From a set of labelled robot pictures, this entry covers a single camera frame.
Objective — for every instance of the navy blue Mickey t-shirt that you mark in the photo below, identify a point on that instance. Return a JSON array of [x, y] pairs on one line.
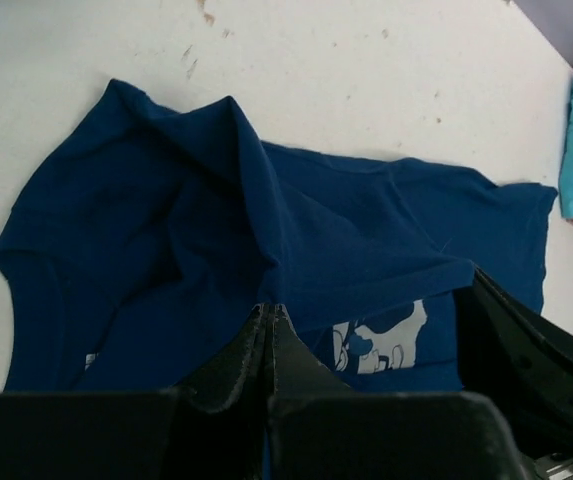
[[138, 248]]

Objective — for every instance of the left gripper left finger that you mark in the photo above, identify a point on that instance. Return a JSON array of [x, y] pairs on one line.
[[210, 426]]

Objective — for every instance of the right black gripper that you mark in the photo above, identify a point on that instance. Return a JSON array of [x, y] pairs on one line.
[[519, 360]]

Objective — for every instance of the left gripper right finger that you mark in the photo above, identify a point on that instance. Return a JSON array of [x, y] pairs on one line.
[[319, 428]]

